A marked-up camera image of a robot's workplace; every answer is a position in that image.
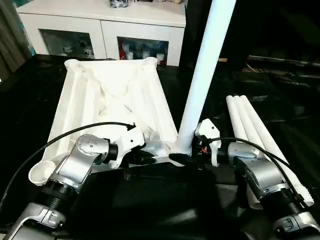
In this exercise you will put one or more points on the grey curtain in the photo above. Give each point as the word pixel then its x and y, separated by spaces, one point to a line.
pixel 11 37

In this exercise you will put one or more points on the grey metal rod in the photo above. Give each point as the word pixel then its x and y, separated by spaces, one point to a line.
pixel 282 60

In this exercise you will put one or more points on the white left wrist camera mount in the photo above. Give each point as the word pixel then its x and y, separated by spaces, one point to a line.
pixel 130 142

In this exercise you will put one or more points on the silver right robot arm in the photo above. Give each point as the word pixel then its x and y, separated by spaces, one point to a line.
pixel 262 170

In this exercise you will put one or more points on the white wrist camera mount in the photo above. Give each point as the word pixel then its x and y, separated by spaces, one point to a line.
pixel 212 130
pixel 130 142

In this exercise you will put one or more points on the white plastic table top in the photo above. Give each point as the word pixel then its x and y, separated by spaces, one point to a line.
pixel 82 105

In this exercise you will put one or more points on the small white cup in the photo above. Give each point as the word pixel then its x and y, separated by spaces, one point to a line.
pixel 160 56

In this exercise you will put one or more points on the white printed mug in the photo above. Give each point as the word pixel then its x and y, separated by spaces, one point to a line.
pixel 146 53

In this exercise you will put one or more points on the black backdrop cloth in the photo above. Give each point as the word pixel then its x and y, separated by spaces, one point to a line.
pixel 275 25

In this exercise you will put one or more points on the black work mat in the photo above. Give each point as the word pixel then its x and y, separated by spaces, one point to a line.
pixel 162 200

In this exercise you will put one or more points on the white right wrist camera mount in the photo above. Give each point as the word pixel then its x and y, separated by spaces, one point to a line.
pixel 212 130

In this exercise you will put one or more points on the small yellow label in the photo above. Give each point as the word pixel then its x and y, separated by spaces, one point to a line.
pixel 222 60

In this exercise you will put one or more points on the white sideboard with glass doors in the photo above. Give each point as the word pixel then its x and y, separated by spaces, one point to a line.
pixel 100 17

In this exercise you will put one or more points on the grey crumpled bundle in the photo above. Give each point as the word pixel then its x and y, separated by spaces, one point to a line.
pixel 119 3

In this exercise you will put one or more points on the white plastic table leg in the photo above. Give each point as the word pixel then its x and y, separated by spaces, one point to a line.
pixel 205 70
pixel 260 130
pixel 233 115
pixel 243 117

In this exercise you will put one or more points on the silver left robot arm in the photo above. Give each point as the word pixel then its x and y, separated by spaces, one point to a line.
pixel 75 160

